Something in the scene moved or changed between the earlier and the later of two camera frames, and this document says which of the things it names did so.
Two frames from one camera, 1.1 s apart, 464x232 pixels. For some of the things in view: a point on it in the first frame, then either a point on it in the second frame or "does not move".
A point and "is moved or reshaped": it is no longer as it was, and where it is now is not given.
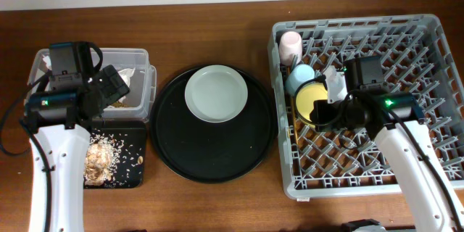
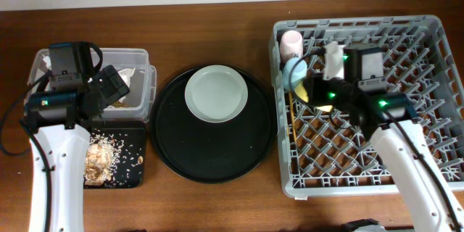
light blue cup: (300, 74) is moved or reshaped
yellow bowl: (307, 93) is moved or reshaped
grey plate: (216, 93) does not move
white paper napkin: (126, 73) does not move
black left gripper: (109, 85) does not move
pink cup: (291, 48) does not move
